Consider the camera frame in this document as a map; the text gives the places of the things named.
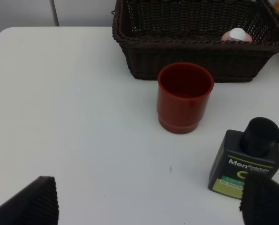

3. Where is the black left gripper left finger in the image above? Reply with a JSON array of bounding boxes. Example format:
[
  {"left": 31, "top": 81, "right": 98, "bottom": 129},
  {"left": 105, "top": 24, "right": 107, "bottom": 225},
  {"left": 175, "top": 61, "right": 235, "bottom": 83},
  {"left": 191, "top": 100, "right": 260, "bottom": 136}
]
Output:
[{"left": 0, "top": 176, "right": 59, "bottom": 225}]

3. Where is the red plastic cup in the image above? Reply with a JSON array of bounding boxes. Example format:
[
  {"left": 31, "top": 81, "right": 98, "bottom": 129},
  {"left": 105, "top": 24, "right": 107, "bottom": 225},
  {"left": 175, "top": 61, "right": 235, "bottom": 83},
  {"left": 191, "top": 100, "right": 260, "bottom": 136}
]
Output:
[{"left": 157, "top": 62, "right": 214, "bottom": 134}]

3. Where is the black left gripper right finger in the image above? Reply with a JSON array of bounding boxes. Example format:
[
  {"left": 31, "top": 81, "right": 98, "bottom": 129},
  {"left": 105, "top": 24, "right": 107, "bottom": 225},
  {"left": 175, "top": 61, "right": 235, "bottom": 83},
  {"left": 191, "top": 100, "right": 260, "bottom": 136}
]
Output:
[{"left": 240, "top": 174, "right": 279, "bottom": 225}]

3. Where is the dark green pump bottle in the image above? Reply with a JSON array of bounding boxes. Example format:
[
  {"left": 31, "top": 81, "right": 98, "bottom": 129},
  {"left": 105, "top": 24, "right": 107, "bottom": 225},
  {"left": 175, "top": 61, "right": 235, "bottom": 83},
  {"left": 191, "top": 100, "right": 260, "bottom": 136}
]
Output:
[{"left": 208, "top": 117, "right": 279, "bottom": 199}]

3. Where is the dark brown wicker basket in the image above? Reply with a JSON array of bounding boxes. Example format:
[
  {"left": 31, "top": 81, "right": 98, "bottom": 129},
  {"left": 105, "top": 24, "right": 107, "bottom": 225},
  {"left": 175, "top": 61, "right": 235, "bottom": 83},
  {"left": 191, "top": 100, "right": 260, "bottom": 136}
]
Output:
[{"left": 112, "top": 0, "right": 279, "bottom": 83}]

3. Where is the pink bottle white cap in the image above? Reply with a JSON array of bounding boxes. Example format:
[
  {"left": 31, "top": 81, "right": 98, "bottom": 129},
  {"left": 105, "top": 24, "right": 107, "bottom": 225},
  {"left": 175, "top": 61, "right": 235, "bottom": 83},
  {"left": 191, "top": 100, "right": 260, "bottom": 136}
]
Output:
[{"left": 221, "top": 28, "right": 252, "bottom": 42}]

